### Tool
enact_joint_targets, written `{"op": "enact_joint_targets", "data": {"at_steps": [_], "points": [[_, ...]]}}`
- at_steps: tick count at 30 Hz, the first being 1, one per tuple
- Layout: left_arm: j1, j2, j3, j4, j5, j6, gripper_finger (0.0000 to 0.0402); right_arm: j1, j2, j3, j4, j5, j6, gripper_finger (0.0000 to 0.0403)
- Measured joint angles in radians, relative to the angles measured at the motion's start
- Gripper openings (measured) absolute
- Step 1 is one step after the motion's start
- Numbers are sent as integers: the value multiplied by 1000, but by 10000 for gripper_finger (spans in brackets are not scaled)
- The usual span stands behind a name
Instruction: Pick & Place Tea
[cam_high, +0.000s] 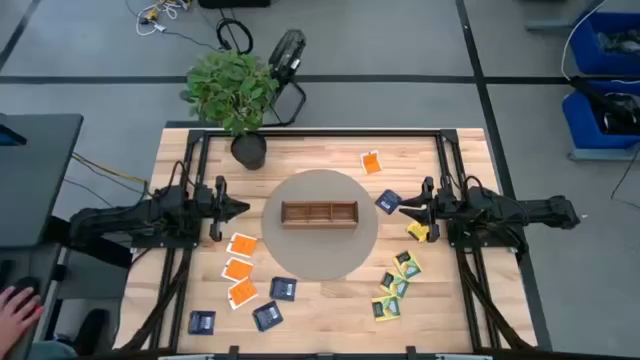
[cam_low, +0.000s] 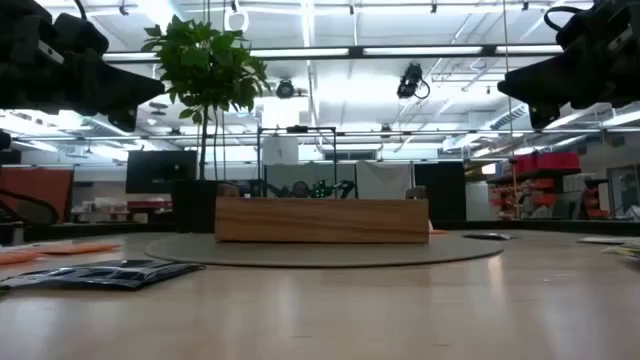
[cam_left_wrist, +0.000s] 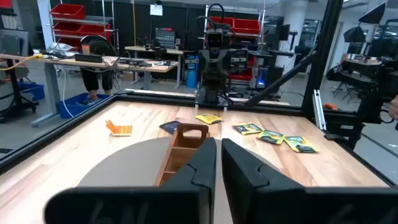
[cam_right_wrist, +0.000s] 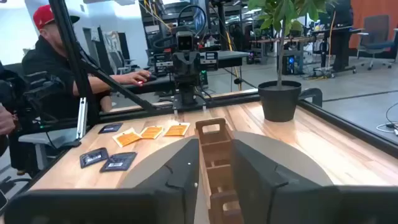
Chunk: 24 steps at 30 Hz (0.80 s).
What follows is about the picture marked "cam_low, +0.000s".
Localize black overhead camera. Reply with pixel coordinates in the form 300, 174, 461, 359
397, 62, 431, 100

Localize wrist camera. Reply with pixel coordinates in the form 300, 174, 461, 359
605, 24, 635, 54
37, 39, 66, 65

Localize red storage bin shelf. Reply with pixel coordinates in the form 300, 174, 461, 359
487, 152, 584, 221

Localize green potted plant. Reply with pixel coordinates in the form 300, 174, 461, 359
141, 14, 271, 235

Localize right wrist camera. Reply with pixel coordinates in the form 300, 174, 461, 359
605, 24, 635, 54

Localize black aluminium table frame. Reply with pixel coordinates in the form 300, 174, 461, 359
0, 219, 640, 246

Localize round black ceiling lamp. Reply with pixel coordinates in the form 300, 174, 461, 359
275, 78, 296, 100

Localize background robot arms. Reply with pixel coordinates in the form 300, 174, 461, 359
249, 178, 357, 200

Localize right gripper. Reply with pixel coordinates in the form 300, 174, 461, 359
497, 0, 640, 130

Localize black shelf red boxes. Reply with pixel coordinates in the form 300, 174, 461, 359
583, 178, 610, 220

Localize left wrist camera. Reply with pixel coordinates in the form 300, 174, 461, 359
37, 39, 66, 65

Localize black wall screen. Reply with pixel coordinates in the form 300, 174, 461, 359
125, 149, 199, 195

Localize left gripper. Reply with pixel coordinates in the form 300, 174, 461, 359
0, 0, 166, 132

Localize orange white tea packet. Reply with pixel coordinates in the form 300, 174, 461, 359
34, 242, 121, 256

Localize black background rig frame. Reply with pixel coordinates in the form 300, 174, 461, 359
256, 124, 339, 199

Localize black partition panel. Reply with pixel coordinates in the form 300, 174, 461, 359
413, 160, 467, 223

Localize wooden organizer box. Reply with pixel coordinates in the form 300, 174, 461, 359
214, 196, 430, 245

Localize round grey mat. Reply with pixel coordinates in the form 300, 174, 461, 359
144, 232, 505, 269

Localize overhead light bar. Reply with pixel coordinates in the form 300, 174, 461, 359
102, 44, 566, 61

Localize orange partition panel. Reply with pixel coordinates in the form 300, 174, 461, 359
0, 167, 75, 224

